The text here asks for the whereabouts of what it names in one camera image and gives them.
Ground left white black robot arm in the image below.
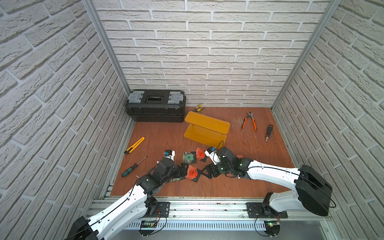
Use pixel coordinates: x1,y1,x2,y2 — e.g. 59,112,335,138
67,157,189,240

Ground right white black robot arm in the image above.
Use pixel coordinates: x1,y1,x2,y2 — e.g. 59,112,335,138
202,147,336,217

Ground green tea bag centre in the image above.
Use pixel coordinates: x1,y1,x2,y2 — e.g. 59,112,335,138
183,152,197,164

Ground yellow two-tier wooden shelf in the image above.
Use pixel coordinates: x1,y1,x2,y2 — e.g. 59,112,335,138
184,112,231,147

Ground yellow utility knife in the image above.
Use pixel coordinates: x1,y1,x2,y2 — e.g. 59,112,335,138
124,137,145,155

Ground left green circuit board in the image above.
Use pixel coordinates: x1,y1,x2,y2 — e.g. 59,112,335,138
140,220,158,230

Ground green circuit board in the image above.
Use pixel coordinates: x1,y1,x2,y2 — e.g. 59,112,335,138
264,221,281,229
140,220,158,230

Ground black plastic toolbox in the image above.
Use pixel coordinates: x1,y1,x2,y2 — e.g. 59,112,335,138
125,90,186,123

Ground right green circuit board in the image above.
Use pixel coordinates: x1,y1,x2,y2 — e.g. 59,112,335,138
264,221,281,229

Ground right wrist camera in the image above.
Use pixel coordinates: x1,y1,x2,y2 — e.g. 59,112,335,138
205,147,220,165

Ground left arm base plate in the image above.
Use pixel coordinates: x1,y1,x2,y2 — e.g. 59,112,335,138
144,202,171,218

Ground aluminium front rail frame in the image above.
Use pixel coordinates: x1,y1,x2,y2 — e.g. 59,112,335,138
86,197,332,221

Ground green handled screwdriver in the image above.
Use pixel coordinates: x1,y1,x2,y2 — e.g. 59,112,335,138
122,156,147,178

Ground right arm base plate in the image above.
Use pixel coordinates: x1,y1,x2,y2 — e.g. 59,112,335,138
246,203,288,219

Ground yellow handled pliers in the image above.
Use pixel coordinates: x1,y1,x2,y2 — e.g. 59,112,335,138
193,104,206,113

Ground orange handled pliers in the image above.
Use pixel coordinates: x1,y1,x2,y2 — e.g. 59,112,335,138
241,111,258,132

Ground black orange screwdriver handle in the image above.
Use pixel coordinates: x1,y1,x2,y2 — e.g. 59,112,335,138
265,125,274,142

